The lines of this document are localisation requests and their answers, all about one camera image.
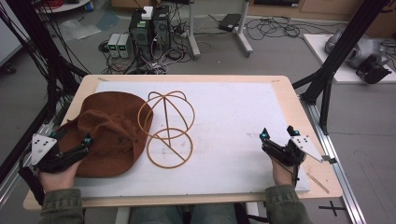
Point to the black device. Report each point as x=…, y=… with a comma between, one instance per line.
x=372, y=71

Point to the round white table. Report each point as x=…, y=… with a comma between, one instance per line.
x=62, y=6

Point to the silver grey device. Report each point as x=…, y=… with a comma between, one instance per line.
x=364, y=49

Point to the white stand leg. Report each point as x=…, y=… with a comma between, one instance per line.
x=193, y=31
x=244, y=31

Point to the black computer tower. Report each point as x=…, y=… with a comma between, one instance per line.
x=140, y=35
x=161, y=28

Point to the person's right hand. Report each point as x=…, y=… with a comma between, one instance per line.
x=281, y=175

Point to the white table mat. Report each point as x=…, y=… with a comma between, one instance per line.
x=230, y=124

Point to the person's legs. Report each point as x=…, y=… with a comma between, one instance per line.
x=183, y=214

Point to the clear plastic sheet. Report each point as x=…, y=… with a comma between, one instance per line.
x=79, y=29

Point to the thin wooden stick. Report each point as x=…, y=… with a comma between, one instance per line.
x=317, y=183

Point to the grey power supply unit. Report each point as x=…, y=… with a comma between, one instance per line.
x=113, y=45
x=124, y=46

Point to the grey metal bracket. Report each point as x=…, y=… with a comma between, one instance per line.
x=329, y=159

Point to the brown fabric hat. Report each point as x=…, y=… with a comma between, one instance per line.
x=115, y=124

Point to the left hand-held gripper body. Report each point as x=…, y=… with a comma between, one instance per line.
x=42, y=147

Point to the flat black box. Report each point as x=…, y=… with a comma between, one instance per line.
x=229, y=22

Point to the aluminium rail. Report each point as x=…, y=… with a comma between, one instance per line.
x=336, y=174

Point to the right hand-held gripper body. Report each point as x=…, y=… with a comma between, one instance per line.
x=303, y=144

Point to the white floor board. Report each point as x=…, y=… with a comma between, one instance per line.
x=320, y=53

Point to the blue tape roll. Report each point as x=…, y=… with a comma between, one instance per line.
x=89, y=6

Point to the white box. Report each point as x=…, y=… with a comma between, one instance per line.
x=147, y=12

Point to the person's left hand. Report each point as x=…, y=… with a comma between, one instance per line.
x=59, y=180

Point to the black metal frame post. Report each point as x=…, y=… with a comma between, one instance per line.
x=37, y=46
x=345, y=46

